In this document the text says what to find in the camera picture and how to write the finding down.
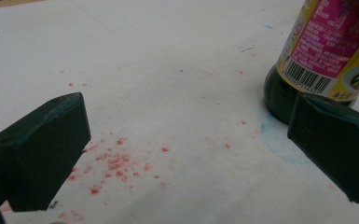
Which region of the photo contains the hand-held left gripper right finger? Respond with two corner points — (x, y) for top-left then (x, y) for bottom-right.
(287, 91), (359, 204)

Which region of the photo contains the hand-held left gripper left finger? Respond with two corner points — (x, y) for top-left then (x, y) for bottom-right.
(0, 91), (92, 224)

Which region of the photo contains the dark sauce bottle pink label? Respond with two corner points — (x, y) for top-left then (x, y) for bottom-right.
(263, 0), (359, 126)

